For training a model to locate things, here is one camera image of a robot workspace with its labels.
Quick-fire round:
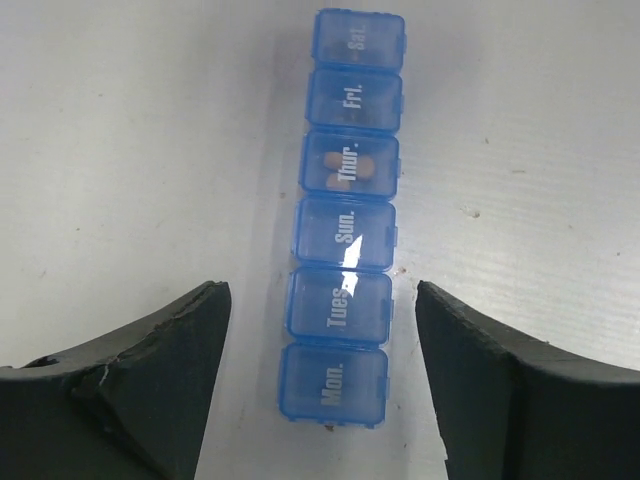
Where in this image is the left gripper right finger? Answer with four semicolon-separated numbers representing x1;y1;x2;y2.
415;281;639;479

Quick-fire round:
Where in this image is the blue weekly pill organizer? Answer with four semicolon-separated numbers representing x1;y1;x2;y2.
278;8;406;428

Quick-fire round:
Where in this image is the orange pill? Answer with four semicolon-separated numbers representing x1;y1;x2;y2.
326;173;350;191
324;152;343;171
356;155;376;181

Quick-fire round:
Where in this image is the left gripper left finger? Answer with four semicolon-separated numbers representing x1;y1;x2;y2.
1;281;231;479

